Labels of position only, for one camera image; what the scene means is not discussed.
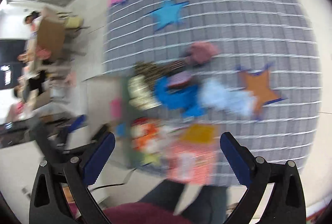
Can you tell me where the pink black striped sock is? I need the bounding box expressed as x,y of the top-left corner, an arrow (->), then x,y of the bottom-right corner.
184,42 -> 220,66

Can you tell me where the brown cardboard box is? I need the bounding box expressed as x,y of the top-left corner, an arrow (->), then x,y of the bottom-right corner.
37,17 -> 65,61

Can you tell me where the grey checked star rug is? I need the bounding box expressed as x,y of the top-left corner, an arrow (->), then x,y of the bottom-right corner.
103,0 -> 321,169

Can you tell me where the green storage bin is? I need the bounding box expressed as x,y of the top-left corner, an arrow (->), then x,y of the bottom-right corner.
85,75 -> 167,175

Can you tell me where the leopard print scrunchie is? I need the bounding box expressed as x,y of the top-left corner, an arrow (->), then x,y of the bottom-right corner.
134,60 -> 185,86

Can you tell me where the blue fuzzy cloth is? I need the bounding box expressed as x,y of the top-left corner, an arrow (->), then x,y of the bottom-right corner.
154,76 -> 206,118

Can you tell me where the small pink sponge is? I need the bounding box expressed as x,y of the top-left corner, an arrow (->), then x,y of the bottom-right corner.
110,98 -> 122,121

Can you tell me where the pink yellow cardboard box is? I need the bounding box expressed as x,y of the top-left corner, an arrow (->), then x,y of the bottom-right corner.
167,124 -> 219,185

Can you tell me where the light blue fluffy cloth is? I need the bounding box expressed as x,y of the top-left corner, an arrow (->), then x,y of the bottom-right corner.
198,78 -> 257,117

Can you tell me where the purple pink sock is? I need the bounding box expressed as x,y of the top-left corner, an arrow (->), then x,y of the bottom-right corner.
167,70 -> 192,88

